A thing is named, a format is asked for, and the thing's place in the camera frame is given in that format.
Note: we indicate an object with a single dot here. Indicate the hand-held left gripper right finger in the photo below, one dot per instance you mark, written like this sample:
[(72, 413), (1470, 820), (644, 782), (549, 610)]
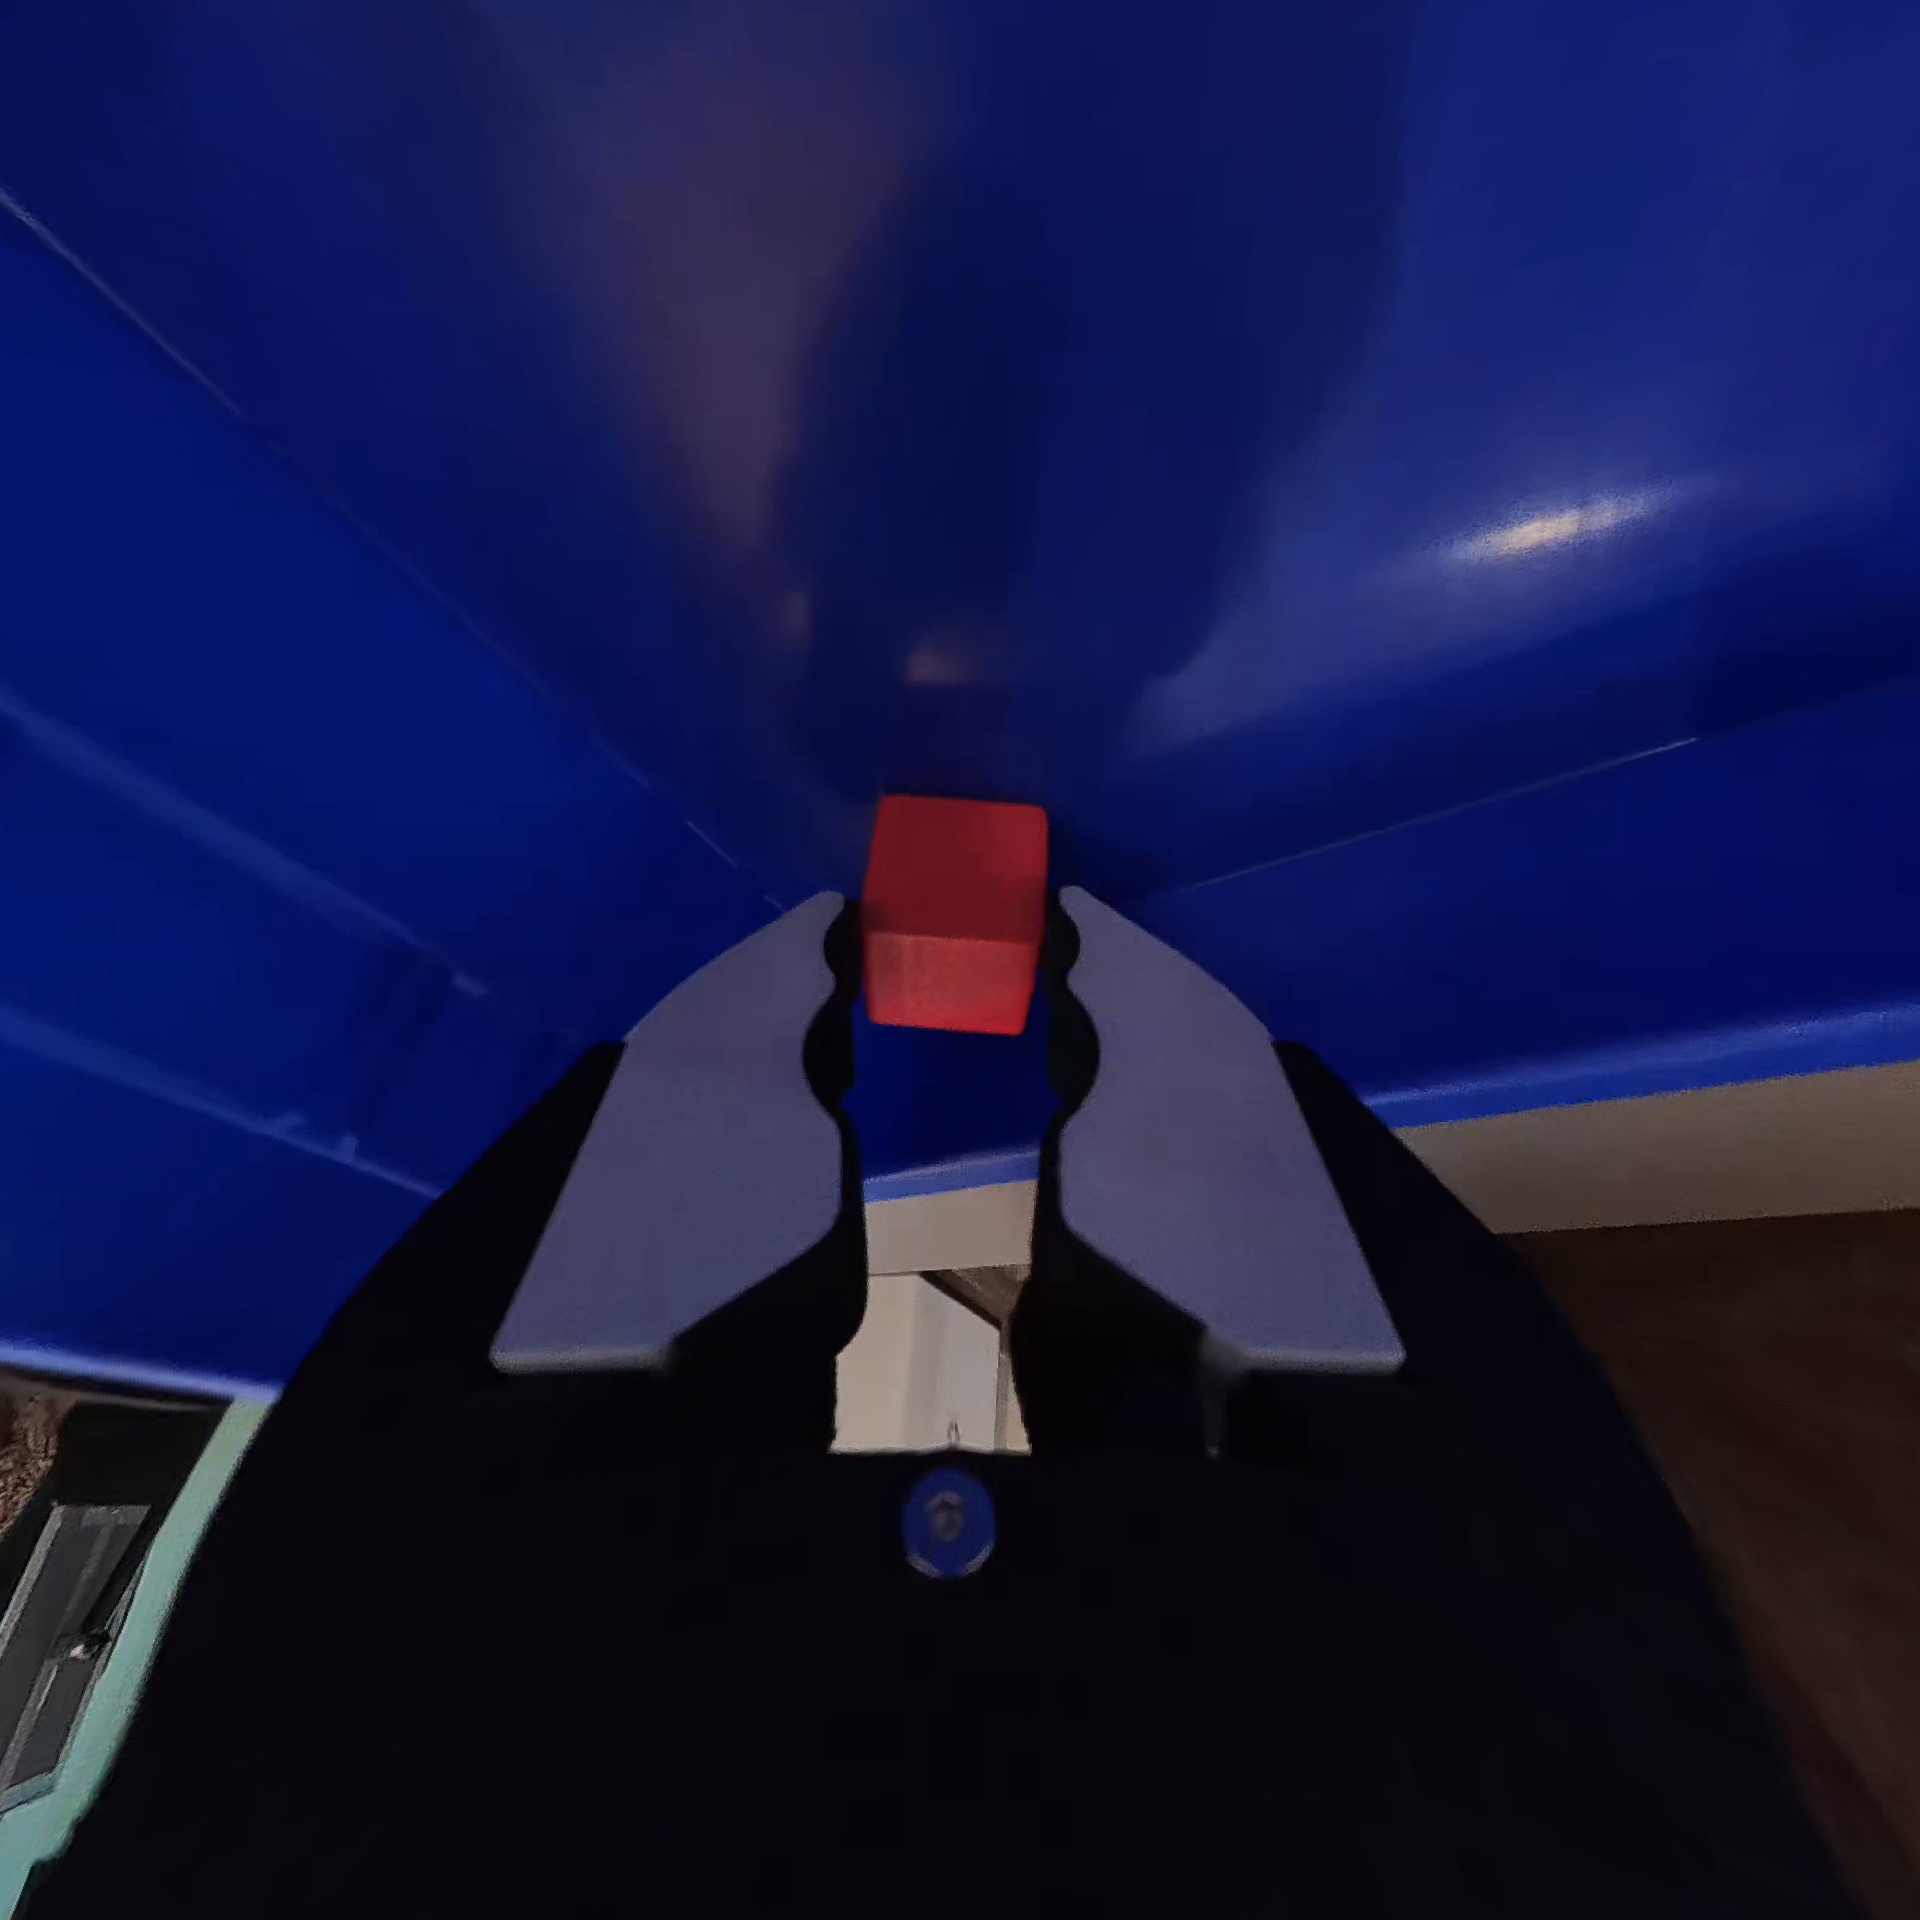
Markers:
[(1217, 1187)]

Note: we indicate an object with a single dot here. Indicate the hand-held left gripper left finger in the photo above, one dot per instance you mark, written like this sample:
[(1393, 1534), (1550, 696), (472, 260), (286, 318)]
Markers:
[(674, 1187)]

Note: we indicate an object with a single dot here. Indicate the red wooden block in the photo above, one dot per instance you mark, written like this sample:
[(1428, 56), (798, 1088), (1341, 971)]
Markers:
[(957, 916)]

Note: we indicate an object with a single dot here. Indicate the blue plastic bin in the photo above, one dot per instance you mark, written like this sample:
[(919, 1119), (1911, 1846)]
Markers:
[(450, 452)]

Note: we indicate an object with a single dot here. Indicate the grey desk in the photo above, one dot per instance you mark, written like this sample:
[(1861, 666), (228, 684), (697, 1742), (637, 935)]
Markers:
[(1650, 1141)]

